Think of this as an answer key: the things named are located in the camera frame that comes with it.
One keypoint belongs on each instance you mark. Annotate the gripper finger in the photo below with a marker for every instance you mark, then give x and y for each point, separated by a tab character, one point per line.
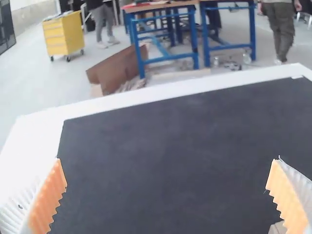
41	202
292	195

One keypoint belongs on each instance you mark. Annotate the black mat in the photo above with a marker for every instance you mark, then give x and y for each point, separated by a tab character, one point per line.
170	146

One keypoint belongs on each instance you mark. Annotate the brown cardboard sheets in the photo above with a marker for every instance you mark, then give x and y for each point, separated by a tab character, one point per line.
114	68

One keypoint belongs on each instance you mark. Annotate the person's legs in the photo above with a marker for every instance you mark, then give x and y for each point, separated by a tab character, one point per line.
214	14
280	31
103	24

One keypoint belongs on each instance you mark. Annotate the yellow wheeled cart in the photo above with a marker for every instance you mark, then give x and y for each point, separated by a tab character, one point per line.
63	36

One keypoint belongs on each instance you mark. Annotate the blue metal frame table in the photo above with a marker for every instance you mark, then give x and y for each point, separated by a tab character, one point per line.
141	48
252	29

